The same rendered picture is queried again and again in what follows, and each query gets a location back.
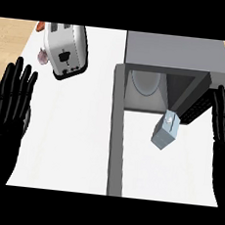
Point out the orange vegetable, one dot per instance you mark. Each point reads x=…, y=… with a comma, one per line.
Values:
x=40, y=26

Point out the white toaster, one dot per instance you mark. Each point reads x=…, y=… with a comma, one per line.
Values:
x=66, y=51

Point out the pale pink garlic bulb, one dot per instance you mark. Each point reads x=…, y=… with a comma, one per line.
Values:
x=42, y=56

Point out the pale blue milk carton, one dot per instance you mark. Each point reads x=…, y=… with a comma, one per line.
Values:
x=166, y=130

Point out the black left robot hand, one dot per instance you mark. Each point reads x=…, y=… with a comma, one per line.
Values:
x=10, y=107

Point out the grey microwave door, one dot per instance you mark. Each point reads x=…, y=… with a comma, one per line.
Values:
x=118, y=131

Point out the grey microwave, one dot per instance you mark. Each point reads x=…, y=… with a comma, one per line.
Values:
x=177, y=75

